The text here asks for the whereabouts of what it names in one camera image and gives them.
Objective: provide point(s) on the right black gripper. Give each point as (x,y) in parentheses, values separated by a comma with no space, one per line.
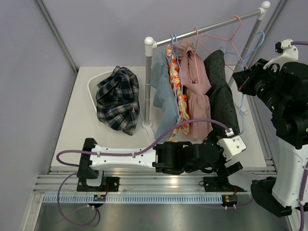
(248,77)

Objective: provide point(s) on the orange floral skirt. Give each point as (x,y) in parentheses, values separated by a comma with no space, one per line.
(185,110)

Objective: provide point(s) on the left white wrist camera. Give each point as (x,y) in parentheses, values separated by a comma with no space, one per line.
(232,145)

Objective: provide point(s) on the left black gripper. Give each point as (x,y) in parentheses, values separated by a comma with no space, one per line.
(231,166)

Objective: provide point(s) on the pink pleated skirt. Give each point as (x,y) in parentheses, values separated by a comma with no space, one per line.
(197,100)

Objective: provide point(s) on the light blue denim skirt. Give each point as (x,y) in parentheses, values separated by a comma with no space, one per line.
(164,97)

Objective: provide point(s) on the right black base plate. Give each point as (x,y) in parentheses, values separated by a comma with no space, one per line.
(213,184)

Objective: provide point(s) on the white and silver clothes rack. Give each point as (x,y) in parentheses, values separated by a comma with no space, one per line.
(151,44)

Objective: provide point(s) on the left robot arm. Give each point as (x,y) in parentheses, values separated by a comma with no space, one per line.
(173,158)

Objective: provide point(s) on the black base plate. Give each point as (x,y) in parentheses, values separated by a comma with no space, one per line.
(213,184)
(109,184)

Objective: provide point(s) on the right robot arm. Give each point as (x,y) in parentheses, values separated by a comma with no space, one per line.
(280,194)

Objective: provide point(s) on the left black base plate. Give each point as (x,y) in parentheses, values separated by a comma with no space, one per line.
(109,184)

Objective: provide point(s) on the white slotted cable duct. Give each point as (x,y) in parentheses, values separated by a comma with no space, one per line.
(135,198)

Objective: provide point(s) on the white perforated plastic basket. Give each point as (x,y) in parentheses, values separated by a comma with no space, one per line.
(92,87)

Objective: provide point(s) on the navy plaid skirt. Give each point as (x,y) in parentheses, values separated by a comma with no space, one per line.
(117,100)

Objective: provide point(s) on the dark grey dotted skirt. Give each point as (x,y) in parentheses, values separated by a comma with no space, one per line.
(220,95)

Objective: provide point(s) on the aluminium mounting rail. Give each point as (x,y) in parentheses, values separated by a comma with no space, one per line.
(140,182)

